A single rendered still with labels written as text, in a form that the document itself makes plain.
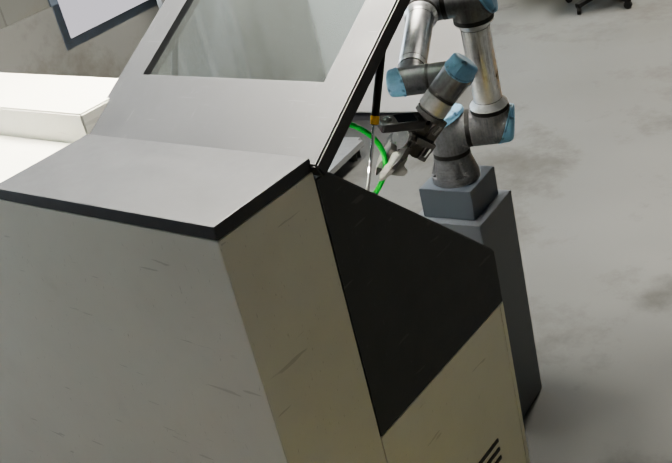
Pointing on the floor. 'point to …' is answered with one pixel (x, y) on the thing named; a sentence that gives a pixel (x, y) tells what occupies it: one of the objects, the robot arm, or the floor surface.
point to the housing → (172, 309)
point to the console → (51, 105)
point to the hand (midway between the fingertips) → (378, 172)
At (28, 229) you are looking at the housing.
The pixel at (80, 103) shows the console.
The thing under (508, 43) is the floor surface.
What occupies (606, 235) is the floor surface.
